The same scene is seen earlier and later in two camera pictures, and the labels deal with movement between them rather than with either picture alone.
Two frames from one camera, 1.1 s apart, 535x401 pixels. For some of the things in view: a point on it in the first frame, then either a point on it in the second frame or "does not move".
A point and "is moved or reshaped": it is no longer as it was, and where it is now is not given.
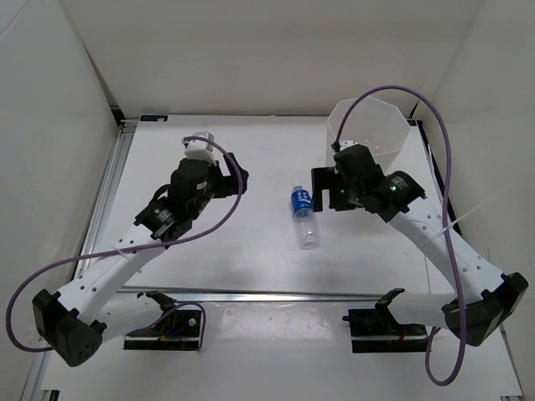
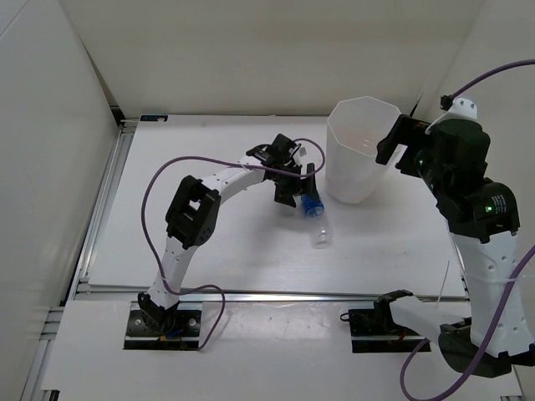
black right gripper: (326, 178) → (408, 132)
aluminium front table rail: (351, 295) does not move
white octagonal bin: (378, 126) does not move
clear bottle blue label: (308, 229) is moved or reshaped
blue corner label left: (154, 118) does not move
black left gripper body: (218, 185) → (288, 185)
